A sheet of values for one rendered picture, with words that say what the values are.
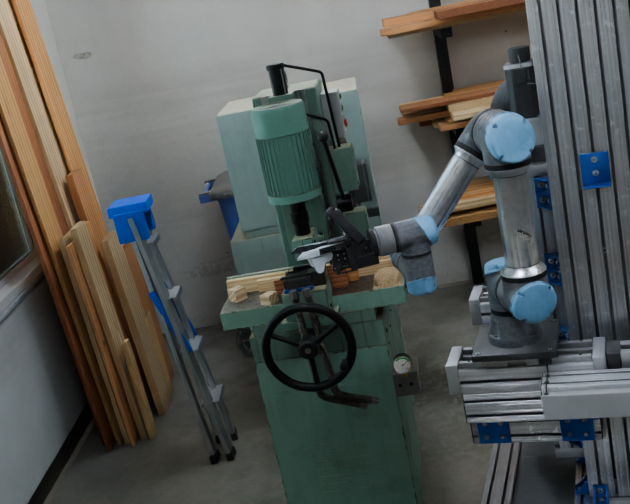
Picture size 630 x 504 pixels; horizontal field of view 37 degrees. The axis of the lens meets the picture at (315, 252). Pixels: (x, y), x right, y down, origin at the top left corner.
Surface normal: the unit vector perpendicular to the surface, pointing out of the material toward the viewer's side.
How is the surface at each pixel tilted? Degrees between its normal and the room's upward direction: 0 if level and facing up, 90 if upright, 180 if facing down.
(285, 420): 90
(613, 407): 90
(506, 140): 82
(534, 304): 98
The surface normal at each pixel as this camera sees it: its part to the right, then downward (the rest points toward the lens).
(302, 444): -0.09, 0.30
